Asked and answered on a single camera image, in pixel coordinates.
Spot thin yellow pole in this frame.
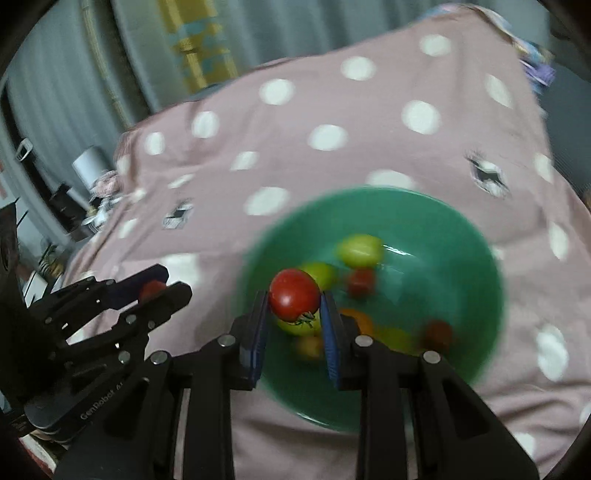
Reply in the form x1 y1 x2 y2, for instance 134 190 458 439
81 0 134 130

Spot red cherry tomato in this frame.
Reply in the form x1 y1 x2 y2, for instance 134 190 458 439
139 281 167 303
269 269 321 322
346 269 377 297
422 320 455 352

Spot green tomato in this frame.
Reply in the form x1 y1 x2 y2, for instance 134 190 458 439
336 234 385 268

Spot olive yellow small fruit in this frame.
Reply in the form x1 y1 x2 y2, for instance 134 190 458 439
277 316 321 337

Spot green bowl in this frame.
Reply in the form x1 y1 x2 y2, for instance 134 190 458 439
236 187 506 432

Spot pink polka-dot blanket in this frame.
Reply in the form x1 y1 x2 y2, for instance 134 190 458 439
60 4 591 480

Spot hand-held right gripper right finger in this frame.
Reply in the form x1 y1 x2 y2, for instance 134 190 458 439
320 291 541 480

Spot yellow patterned cloth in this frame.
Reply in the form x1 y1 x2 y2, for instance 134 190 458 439
157 0 238 93

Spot white container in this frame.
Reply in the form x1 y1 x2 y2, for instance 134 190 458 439
71 145 109 185

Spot orange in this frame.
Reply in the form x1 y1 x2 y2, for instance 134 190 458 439
339 308 375 337

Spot crumpled floral cloth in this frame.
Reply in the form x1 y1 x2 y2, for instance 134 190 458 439
90 170 125 199

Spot tan small round fruit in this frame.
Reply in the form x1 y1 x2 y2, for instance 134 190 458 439
295 336 324 361

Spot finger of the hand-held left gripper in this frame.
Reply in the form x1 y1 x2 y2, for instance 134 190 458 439
34 264 170 325
54 281 193 371

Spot dark desk clutter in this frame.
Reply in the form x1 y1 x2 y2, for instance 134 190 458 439
46 182 88 241

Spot colourful printed packet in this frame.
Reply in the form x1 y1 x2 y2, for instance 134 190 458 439
480 7 555 93

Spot green round fruit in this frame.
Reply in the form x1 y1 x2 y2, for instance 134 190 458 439
300 262 338 291

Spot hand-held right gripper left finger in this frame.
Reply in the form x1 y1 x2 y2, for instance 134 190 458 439
55 290 271 480

